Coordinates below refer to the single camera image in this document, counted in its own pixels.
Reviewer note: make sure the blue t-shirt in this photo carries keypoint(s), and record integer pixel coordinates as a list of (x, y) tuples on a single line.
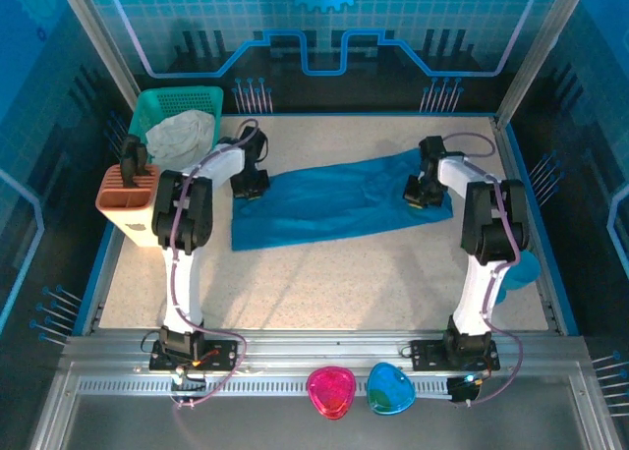
[(324, 204)]

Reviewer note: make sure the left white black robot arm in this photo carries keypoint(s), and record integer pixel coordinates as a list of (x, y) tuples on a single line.
[(182, 214)]

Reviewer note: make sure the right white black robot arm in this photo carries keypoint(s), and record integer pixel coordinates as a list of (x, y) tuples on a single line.
[(496, 224)]

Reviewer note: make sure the white t-shirt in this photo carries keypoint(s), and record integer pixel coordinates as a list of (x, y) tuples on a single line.
[(179, 135)]

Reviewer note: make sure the teal plastic laundry basket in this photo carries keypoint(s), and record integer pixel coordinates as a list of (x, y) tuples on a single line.
[(187, 98)]

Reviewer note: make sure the brown cream knife block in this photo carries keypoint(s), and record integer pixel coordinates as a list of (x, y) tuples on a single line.
[(128, 214)]

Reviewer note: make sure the blue plastic cup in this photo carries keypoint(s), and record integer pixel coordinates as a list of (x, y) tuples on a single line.
[(528, 273)]

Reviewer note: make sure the blue heart-shaped container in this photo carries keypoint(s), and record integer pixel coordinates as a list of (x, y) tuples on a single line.
[(390, 388)]

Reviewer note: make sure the small black controller board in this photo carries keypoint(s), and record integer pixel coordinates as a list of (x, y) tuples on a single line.
[(189, 383), (462, 390)]

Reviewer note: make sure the pink heart-shaped container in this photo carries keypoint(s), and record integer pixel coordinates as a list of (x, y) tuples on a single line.
[(330, 391)]

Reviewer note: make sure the aluminium frame rail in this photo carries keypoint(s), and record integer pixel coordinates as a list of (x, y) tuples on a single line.
[(314, 347)]

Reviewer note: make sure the aluminium frame post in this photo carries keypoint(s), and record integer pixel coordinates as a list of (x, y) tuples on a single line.
[(540, 52), (98, 42)]

